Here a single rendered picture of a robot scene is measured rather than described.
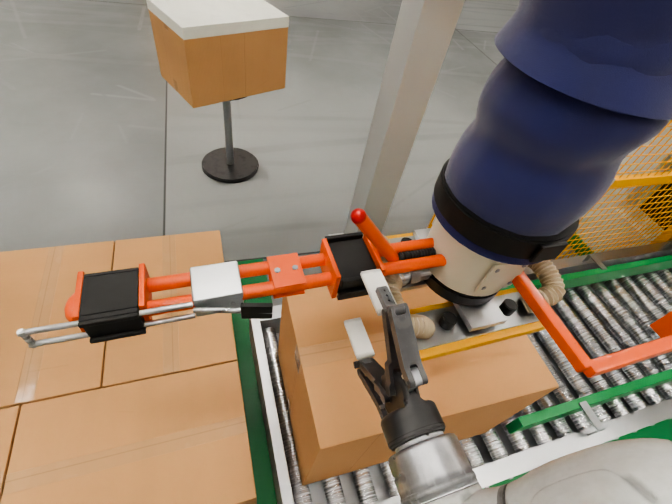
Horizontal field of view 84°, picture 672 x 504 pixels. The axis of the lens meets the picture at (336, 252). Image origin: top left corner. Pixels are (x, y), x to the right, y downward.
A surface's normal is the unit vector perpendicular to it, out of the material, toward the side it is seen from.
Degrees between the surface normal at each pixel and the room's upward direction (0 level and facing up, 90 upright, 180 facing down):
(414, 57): 90
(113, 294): 0
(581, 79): 67
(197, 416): 0
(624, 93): 71
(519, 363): 0
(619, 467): 59
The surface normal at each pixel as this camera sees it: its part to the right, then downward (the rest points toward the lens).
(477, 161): -0.87, -0.03
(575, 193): 0.10, 0.57
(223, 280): 0.15, -0.65
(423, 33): 0.29, 0.75
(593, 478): -0.61, -0.79
